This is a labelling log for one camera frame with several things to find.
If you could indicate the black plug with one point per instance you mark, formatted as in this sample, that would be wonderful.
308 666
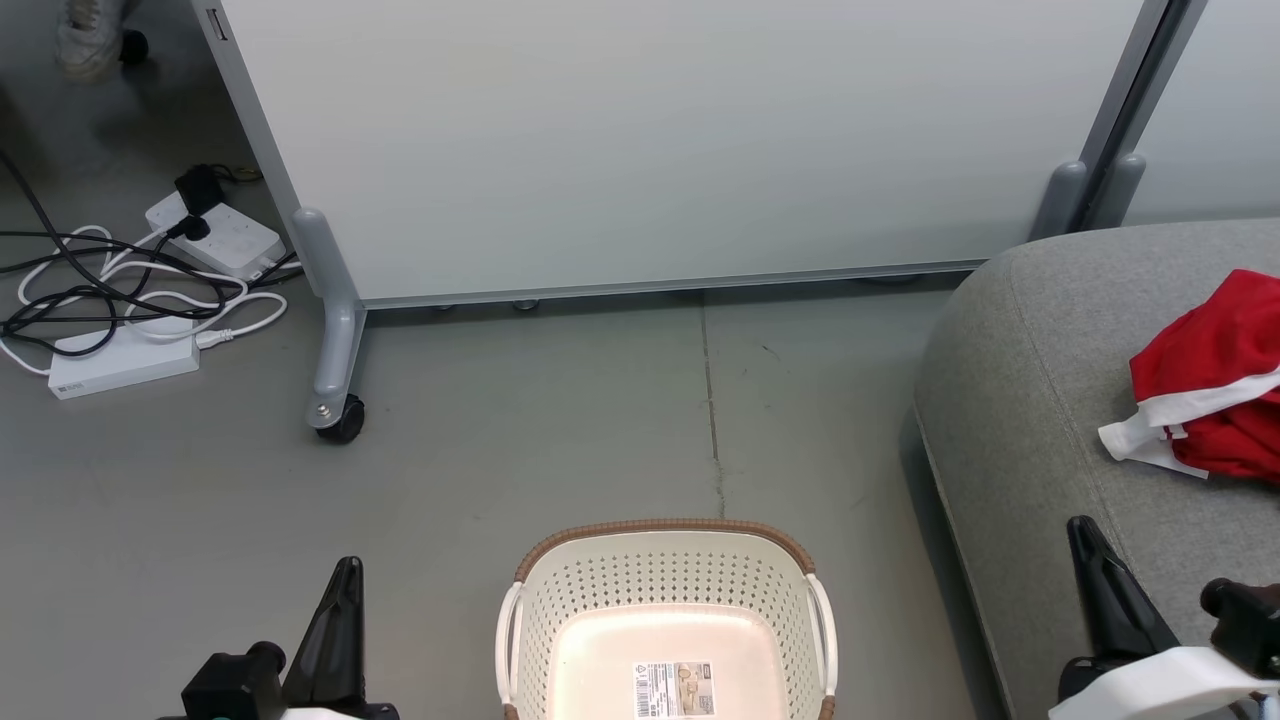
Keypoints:
190 228

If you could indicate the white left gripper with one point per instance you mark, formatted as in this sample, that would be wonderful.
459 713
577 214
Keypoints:
340 714

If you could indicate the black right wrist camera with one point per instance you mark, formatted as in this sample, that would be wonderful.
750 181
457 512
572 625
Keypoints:
1245 625

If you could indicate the grey partition foot post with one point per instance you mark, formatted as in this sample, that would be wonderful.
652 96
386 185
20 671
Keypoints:
1120 190
1060 200

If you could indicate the beige shoe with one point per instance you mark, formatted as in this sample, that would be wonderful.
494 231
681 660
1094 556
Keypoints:
85 40

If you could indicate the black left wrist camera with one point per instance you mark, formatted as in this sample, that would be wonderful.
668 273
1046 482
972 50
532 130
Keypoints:
230 685

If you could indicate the grey partition leg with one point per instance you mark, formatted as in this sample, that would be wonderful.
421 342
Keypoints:
335 320

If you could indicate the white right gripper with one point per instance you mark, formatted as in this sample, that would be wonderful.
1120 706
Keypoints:
1160 690

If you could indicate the large white partition board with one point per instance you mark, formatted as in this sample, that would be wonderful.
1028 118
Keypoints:
680 130

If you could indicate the red and white garment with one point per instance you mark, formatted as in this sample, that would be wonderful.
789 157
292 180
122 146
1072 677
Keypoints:
1220 330

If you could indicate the white barcode label sticker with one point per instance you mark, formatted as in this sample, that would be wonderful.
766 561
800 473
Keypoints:
673 690

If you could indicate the black power adapter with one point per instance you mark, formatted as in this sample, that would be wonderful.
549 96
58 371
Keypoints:
198 188

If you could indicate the long white power strip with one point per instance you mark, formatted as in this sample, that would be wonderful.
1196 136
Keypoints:
120 365

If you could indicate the narrow white partition board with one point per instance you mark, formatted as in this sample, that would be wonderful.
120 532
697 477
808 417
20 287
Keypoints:
1210 120

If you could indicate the black caster wheel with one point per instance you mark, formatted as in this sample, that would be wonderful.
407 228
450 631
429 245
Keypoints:
345 420

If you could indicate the grey fabric sofa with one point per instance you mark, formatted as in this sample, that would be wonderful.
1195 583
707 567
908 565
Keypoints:
1020 400

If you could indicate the square white power strip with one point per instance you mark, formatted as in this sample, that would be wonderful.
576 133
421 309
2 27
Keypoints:
235 240

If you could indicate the cream perforated laundry basket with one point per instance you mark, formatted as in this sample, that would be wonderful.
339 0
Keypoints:
600 590

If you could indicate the small black wheel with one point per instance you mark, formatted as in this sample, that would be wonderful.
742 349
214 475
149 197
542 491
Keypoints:
134 47

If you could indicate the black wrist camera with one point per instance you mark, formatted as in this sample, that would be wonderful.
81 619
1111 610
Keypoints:
230 685
1245 625

